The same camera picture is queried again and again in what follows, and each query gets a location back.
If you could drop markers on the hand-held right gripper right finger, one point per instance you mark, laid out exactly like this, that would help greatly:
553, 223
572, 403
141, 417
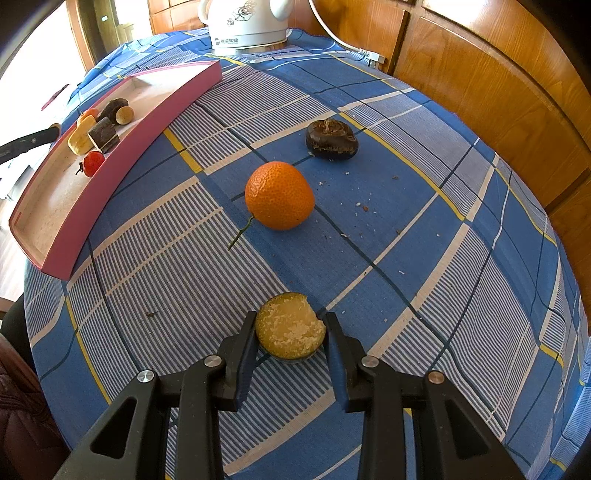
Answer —
339, 378

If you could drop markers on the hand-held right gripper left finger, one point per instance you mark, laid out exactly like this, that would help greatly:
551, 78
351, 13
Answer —
244, 369

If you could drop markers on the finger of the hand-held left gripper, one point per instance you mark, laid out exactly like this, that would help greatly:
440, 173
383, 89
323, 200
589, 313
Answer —
32, 139

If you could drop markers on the yellow jackfruit piece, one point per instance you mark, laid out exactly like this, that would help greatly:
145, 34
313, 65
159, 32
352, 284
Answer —
79, 141

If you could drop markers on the halved passion fruit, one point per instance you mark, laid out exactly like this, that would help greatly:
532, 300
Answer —
290, 330

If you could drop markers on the dark sugarcane piece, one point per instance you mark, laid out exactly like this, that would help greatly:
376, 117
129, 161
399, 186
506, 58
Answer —
104, 134

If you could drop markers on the pink shallow box tray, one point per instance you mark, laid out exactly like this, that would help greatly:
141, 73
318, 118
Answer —
60, 207

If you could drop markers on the large dark brown fruit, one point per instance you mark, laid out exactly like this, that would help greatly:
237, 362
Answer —
111, 108

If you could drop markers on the large round tan fruit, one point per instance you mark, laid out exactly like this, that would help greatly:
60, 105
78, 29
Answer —
124, 115

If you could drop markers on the blue plaid tablecloth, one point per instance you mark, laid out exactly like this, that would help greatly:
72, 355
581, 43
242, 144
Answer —
415, 254

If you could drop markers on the orange tangerine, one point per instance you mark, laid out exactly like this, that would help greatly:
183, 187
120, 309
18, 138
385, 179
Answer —
279, 196

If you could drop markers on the brown leather chair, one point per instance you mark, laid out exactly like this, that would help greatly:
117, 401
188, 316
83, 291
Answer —
23, 406

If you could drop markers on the small dark brown fruit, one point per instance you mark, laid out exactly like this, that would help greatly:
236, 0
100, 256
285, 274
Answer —
331, 141

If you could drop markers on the white electric kettle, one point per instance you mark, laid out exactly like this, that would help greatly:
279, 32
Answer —
244, 23

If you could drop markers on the white plug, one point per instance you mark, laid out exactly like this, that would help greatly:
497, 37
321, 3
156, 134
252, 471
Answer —
376, 59

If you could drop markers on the wooden panelled cabinet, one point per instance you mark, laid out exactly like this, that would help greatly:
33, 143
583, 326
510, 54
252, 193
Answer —
485, 69

